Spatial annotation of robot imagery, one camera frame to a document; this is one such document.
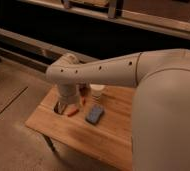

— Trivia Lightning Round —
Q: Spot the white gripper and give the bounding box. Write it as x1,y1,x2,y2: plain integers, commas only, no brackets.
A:
57,84,80,114

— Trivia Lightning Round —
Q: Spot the dark purple ceramic bowl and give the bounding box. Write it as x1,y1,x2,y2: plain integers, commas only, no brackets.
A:
79,84,90,97

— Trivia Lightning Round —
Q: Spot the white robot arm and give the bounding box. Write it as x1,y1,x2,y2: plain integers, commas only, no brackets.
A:
46,49,190,171

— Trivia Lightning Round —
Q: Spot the black rectangular remote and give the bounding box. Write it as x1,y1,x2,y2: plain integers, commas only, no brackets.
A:
54,102,67,115

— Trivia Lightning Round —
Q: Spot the orange carrot-shaped object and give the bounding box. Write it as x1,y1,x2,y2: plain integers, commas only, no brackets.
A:
67,108,79,117

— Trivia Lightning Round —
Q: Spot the blue sponge block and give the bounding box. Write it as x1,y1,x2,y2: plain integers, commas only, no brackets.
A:
85,105,104,125

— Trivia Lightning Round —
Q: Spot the white paper cup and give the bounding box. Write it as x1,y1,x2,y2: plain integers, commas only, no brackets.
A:
90,84,105,102

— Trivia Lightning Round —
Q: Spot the wooden table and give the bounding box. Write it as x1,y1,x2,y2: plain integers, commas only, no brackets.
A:
25,86,134,171

